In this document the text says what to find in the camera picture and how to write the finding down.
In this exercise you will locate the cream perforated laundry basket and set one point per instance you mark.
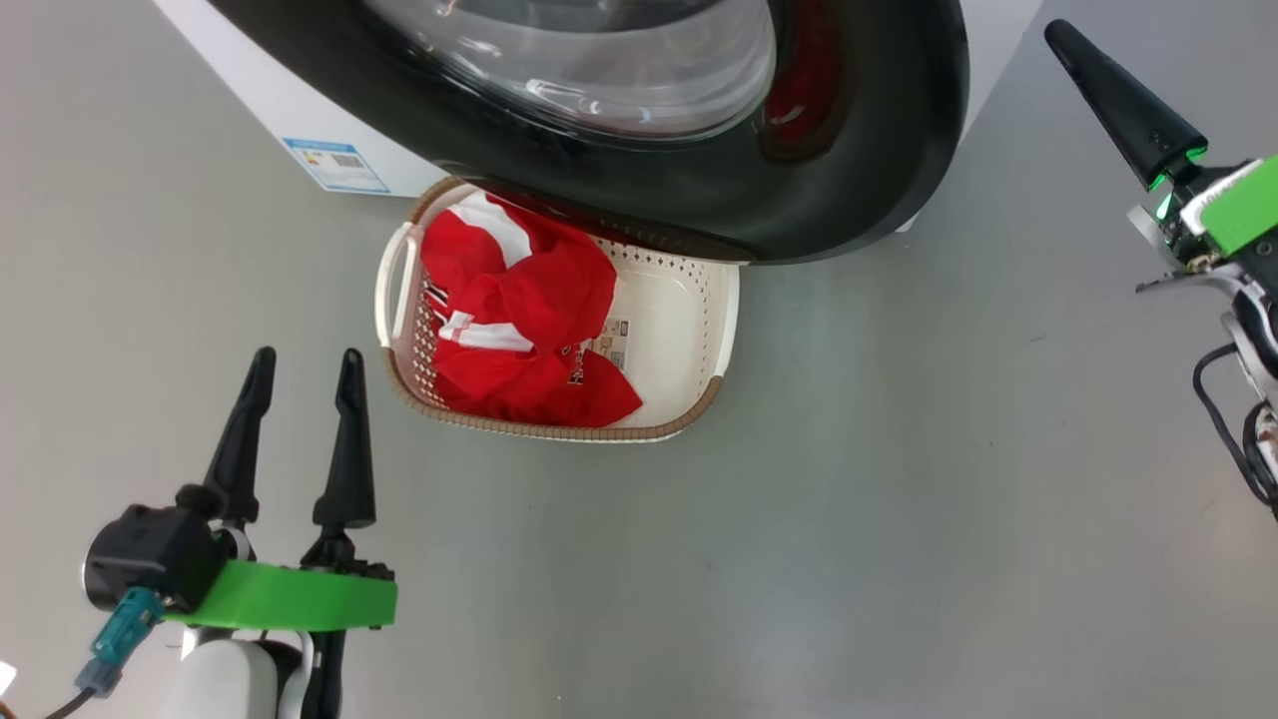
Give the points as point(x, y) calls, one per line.
point(669, 330)

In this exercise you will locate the teal left camera connector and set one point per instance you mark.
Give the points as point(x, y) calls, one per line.
point(120, 629)

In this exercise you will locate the black round glass washer door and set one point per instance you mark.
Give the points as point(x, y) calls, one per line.
point(699, 200)

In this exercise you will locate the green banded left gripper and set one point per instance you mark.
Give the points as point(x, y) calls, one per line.
point(300, 599)

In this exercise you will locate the blue energy label sticker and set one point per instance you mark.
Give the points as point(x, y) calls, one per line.
point(334, 165)

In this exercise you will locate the white front-load washing machine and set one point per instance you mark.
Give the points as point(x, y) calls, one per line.
point(260, 90)

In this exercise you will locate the red white striped jersey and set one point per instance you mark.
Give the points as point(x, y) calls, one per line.
point(539, 290)

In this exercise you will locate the paper basket product label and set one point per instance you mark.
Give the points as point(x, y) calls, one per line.
point(611, 345)

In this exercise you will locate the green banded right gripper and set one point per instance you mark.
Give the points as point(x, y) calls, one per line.
point(1243, 210)

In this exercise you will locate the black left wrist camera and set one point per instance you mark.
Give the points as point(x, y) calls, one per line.
point(150, 559)

